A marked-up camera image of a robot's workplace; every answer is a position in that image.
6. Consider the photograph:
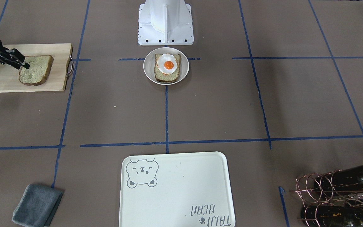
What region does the plain bread slice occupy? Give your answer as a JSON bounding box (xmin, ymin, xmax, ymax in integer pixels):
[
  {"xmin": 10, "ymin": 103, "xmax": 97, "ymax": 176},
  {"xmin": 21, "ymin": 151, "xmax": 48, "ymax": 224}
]
[{"xmin": 18, "ymin": 55, "xmax": 54, "ymax": 86}]

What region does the fried egg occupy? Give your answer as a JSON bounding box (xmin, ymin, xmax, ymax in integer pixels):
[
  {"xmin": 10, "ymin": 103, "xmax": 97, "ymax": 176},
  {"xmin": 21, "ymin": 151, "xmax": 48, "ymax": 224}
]
[{"xmin": 155, "ymin": 53, "xmax": 179, "ymax": 75}]

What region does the cream bear serving tray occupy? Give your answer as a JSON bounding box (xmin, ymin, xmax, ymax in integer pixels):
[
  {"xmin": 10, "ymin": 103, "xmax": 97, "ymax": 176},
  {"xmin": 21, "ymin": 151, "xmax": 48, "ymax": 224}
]
[{"xmin": 118, "ymin": 151, "xmax": 236, "ymax": 227}]

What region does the wooden cutting board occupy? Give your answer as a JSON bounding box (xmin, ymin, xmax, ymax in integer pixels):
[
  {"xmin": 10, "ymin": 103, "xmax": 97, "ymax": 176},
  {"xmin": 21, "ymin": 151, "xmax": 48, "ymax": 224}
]
[{"xmin": 0, "ymin": 43, "xmax": 74, "ymax": 92}]

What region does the folded grey cloth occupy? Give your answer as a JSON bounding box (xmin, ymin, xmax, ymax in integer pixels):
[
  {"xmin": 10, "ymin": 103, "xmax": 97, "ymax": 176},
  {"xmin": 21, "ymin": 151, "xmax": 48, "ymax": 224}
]
[{"xmin": 12, "ymin": 184, "xmax": 64, "ymax": 227}]

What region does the dark green wine bottle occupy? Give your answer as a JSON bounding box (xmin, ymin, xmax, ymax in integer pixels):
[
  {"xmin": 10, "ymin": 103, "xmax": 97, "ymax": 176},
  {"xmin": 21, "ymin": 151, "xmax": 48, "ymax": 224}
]
[{"xmin": 314, "ymin": 165, "xmax": 363, "ymax": 196}]

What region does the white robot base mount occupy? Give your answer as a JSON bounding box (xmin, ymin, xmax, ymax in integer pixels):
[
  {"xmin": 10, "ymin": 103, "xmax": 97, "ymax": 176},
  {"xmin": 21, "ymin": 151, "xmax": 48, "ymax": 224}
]
[{"xmin": 137, "ymin": 0, "xmax": 194, "ymax": 46}]

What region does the copper wire bottle rack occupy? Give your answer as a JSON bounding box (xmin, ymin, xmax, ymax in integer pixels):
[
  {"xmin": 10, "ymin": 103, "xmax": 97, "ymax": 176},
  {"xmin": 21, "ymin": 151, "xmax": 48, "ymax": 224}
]
[{"xmin": 296, "ymin": 165, "xmax": 363, "ymax": 227}]

